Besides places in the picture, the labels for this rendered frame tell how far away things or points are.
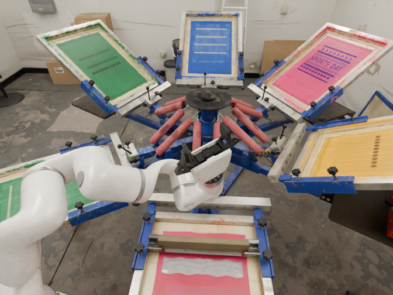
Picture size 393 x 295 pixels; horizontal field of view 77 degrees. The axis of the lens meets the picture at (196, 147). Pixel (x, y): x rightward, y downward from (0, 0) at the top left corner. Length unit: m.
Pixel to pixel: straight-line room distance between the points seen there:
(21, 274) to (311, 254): 2.21
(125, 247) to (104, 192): 1.90
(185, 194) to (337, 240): 2.16
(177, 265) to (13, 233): 0.80
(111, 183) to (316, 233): 2.30
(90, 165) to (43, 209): 0.12
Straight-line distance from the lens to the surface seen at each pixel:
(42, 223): 0.56
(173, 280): 1.22
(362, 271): 2.65
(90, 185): 0.56
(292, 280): 2.37
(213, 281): 1.21
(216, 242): 1.17
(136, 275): 1.21
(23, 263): 0.69
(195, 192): 0.69
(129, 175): 0.59
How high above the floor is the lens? 2.08
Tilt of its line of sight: 40 degrees down
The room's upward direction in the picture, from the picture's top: straight up
